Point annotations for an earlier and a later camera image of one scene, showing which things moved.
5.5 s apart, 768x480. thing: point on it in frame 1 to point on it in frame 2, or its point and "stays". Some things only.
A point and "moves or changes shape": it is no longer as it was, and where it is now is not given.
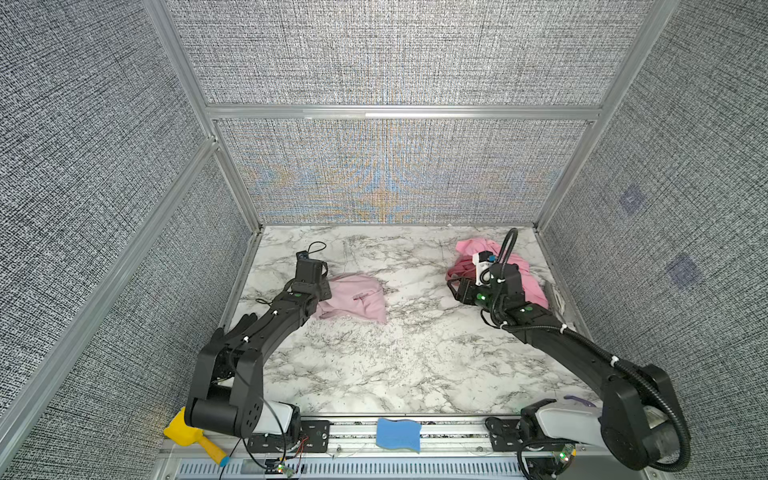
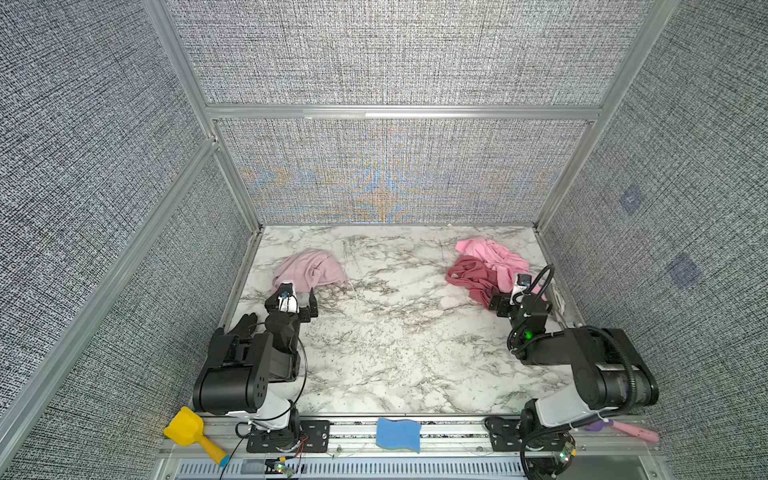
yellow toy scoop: x=184 y=434 stays
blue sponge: x=399 y=434 stays
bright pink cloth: x=472 y=246 stays
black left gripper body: x=323 y=292 to x=303 y=316
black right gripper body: x=480 y=296 to x=505 y=309
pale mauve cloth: x=355 y=295 moves or changes shape
